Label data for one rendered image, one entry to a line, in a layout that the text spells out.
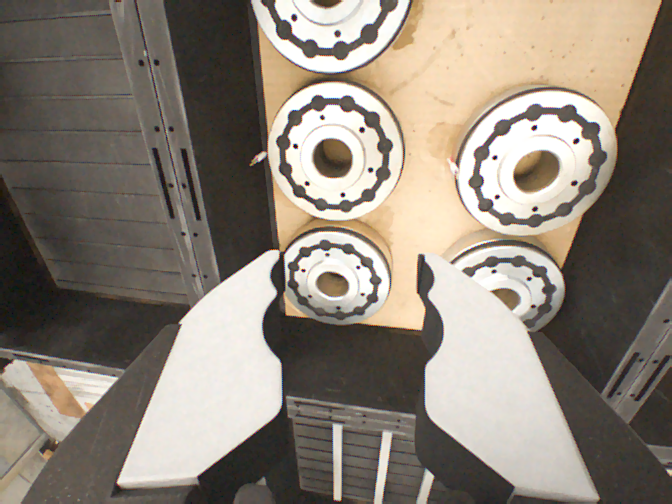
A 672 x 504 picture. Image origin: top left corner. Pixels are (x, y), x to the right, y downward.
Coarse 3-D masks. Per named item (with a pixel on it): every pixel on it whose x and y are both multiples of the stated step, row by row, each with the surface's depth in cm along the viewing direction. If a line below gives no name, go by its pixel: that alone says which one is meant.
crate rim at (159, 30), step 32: (160, 0) 15; (160, 32) 16; (160, 64) 17; (160, 96) 18; (192, 128) 19; (192, 160) 19; (192, 192) 20; (192, 224) 21; (640, 320) 20; (640, 352) 20; (608, 384) 22; (352, 416) 28; (384, 416) 28
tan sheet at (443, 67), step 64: (320, 0) 22; (448, 0) 21; (512, 0) 21; (576, 0) 20; (640, 0) 20; (384, 64) 24; (448, 64) 23; (512, 64) 22; (576, 64) 22; (448, 128) 25; (448, 192) 28; (384, 320) 35
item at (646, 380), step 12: (660, 348) 20; (648, 360) 21; (660, 360) 21; (648, 372) 21; (660, 372) 21; (636, 384) 22; (648, 384) 22; (624, 396) 22; (636, 396) 22; (624, 408) 23; (636, 408) 23; (624, 420) 24; (648, 444) 24; (660, 444) 24; (660, 456) 25
